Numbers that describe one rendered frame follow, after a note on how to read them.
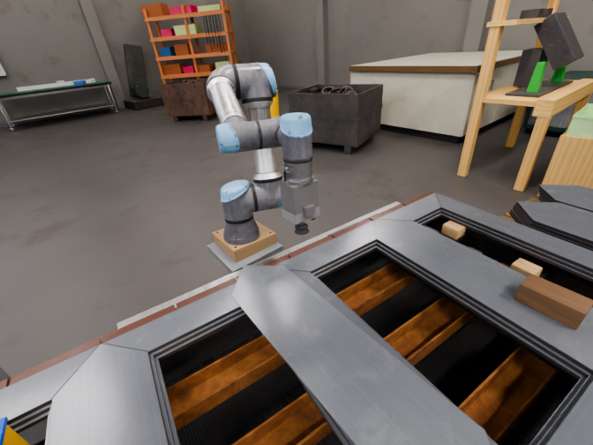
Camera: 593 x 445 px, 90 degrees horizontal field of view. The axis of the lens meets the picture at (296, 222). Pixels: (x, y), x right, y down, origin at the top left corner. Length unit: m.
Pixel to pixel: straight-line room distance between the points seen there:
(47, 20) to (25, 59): 1.22
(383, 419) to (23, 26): 11.74
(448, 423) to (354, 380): 0.17
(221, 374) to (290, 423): 0.22
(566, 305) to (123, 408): 0.92
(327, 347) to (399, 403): 0.17
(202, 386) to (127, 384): 0.20
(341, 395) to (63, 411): 0.53
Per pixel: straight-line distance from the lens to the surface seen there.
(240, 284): 0.86
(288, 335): 0.72
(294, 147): 0.72
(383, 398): 0.65
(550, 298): 0.87
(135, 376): 0.77
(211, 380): 0.90
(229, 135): 0.78
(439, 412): 0.66
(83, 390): 0.81
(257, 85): 1.14
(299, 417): 0.81
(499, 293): 0.91
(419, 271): 0.92
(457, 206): 1.26
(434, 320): 1.00
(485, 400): 0.90
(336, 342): 0.70
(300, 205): 0.77
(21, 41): 11.79
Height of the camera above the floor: 1.41
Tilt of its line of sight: 31 degrees down
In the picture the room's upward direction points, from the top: 5 degrees counter-clockwise
